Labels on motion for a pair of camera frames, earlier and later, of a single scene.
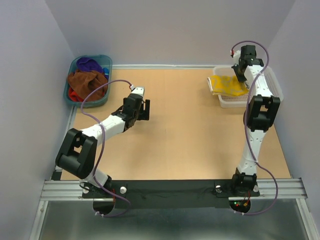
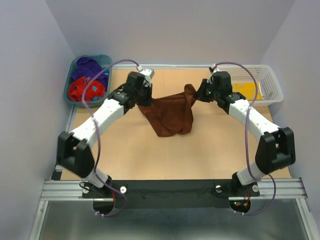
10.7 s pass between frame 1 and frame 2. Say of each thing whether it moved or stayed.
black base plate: stayed
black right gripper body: moved
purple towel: stayed
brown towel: moved
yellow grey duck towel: moved
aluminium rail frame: stayed
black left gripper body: moved
